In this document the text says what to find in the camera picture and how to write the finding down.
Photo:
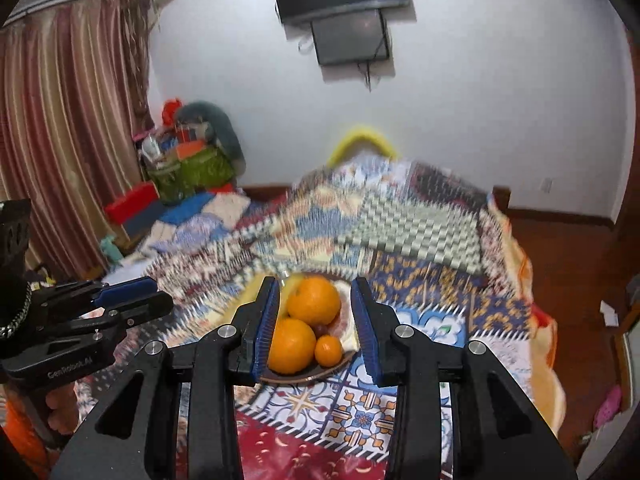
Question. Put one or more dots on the small black monitor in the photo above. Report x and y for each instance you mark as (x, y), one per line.
(350, 37)

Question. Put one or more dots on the pink slippers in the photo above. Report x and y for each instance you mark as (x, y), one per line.
(607, 405)

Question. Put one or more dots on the orange box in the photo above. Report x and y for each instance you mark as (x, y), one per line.
(190, 149)

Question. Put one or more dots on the small peeled pomelo segment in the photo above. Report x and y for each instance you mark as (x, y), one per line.
(345, 320)

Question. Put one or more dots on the red box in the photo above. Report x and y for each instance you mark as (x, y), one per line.
(132, 202)

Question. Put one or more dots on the white paper sheet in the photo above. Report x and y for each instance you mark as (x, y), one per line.
(610, 314)

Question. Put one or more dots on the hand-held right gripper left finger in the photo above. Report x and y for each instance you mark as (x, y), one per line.
(267, 325)

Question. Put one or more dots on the green bag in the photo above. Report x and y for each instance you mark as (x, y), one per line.
(200, 170)

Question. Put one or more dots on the dark purple plate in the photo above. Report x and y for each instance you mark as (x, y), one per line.
(310, 376)

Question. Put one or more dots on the small tangerine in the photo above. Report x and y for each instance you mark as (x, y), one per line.
(328, 351)

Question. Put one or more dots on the medium orange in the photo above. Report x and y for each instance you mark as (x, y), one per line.
(292, 346)

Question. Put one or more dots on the dark purple passion fruit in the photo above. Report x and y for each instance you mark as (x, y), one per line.
(321, 330)

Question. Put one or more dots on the blue folded cloth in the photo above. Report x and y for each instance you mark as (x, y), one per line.
(190, 207)

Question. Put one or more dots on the large orange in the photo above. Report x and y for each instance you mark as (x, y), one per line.
(312, 300)

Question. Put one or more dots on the teal toy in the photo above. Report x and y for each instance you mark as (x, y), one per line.
(111, 250)

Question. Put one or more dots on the striped brown curtain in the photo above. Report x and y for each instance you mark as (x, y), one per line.
(60, 110)

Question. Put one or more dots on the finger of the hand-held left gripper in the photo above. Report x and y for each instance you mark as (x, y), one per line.
(127, 287)
(145, 307)

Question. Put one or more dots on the patterned patchwork blanket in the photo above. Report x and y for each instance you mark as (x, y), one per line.
(425, 230)

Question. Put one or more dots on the red flower decoration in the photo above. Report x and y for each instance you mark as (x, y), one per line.
(171, 110)

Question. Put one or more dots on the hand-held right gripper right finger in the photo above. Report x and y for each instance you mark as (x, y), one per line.
(365, 330)

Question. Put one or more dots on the yellow foam arch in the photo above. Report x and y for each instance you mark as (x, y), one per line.
(357, 135)

